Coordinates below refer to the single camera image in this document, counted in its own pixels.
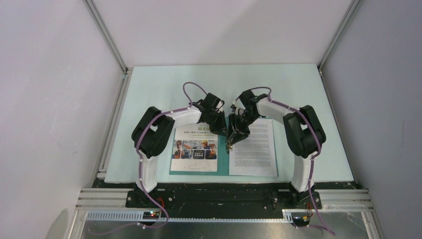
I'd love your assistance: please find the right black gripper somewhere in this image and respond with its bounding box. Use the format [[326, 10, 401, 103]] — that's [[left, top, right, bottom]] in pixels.
[[225, 111, 259, 145]]

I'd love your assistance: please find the teal green folder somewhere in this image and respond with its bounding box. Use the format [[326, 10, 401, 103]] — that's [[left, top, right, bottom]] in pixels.
[[169, 116, 280, 177]]

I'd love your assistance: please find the printed paper file top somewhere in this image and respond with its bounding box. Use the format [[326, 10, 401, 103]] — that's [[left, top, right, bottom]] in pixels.
[[170, 123, 218, 174]]

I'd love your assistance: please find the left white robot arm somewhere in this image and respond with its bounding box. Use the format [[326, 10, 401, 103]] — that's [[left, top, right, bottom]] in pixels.
[[131, 93, 227, 207]]

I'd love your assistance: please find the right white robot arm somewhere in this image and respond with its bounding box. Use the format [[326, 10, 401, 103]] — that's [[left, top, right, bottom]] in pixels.
[[225, 89, 326, 208]]

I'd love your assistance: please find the metal folder clip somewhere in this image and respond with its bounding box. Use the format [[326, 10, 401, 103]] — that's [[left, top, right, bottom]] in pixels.
[[225, 142, 232, 154]]

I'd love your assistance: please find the light blue table mat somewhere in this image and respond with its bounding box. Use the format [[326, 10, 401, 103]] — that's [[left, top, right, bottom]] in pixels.
[[105, 64, 353, 183]]

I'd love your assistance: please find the right controller board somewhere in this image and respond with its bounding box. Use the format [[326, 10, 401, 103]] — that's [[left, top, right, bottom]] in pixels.
[[292, 216, 311, 228]]

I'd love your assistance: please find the controller board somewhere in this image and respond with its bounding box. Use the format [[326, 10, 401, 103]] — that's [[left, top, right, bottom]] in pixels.
[[292, 216, 311, 228], [142, 211, 161, 220]]

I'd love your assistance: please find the left controller board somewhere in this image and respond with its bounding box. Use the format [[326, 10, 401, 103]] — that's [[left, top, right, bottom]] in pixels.
[[142, 211, 161, 220]]

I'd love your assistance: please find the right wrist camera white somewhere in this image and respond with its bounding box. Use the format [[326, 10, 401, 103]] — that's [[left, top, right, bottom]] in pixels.
[[230, 104, 238, 115]]

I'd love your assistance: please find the white slotted cable duct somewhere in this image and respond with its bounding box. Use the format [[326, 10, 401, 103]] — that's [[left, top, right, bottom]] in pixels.
[[86, 210, 293, 223]]

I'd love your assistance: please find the left aluminium frame post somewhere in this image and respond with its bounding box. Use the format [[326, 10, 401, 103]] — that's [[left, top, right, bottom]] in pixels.
[[83, 0, 128, 74]]

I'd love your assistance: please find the aluminium frame post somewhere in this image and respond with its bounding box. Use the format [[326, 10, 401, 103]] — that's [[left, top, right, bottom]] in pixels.
[[83, 0, 128, 74], [317, 0, 364, 74]]

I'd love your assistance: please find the right aluminium frame post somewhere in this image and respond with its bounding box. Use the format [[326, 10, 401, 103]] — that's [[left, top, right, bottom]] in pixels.
[[317, 0, 364, 74]]

